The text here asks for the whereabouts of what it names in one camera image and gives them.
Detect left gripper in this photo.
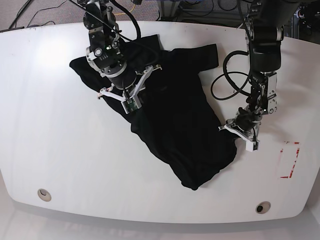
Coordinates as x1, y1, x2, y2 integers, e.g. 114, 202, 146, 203
218, 112, 262, 152

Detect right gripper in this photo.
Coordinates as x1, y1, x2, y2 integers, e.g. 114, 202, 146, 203
97, 63, 162, 104

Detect black t-shirt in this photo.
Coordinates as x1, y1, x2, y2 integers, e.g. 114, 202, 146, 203
68, 34, 238, 192

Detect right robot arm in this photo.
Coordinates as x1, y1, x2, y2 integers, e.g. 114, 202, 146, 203
70, 0, 161, 112

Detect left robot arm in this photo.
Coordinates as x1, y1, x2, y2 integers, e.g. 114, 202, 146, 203
219, 0, 300, 152

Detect red tape rectangle marking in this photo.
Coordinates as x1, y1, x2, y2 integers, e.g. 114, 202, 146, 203
277, 141, 301, 179

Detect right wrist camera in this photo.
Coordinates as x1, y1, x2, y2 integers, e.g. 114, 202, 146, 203
121, 97, 142, 114

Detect yellow cable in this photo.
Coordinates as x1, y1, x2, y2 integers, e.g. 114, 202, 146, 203
116, 2, 137, 16

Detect right table cable grommet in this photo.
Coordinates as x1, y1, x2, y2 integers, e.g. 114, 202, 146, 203
255, 201, 271, 215

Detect table cable grommet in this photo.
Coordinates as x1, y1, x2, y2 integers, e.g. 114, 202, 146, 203
37, 189, 52, 202
255, 201, 271, 215

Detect left table cable grommet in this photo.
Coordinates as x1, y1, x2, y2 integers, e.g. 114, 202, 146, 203
37, 189, 52, 202

